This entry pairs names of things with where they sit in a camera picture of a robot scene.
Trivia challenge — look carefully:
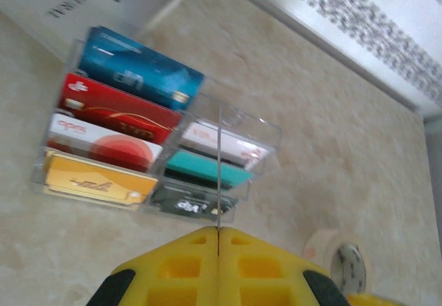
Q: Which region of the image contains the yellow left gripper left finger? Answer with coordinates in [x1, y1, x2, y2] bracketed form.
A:
[85, 225, 220, 306]

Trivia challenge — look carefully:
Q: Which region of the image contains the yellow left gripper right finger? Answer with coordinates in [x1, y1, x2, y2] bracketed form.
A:
[220, 227, 350, 306]

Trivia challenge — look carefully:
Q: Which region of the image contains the grey plastic card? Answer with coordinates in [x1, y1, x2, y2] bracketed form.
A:
[216, 104, 223, 256]

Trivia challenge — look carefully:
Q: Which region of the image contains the white card with pink blossoms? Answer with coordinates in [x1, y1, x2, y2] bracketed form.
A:
[179, 121, 270, 172]

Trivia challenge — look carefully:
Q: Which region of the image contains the clear acrylic card organizer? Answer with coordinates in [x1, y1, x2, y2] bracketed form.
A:
[30, 26, 284, 224]

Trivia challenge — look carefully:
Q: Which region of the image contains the black plastic card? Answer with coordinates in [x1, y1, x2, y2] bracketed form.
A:
[148, 180, 239, 217]

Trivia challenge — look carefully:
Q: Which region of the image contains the teal plastic card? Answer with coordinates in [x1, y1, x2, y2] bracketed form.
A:
[164, 150, 256, 191]

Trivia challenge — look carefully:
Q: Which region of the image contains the white card with red circles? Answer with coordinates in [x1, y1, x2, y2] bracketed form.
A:
[46, 112, 164, 174]

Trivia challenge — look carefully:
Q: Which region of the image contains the red plastic card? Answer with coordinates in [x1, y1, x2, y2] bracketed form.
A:
[57, 73, 184, 144]

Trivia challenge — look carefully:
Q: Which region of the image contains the beige masking tape roll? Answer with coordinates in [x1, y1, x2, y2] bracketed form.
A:
[303, 228, 372, 295]

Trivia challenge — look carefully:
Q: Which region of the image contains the paperback book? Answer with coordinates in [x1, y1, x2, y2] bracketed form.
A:
[0, 0, 189, 61]

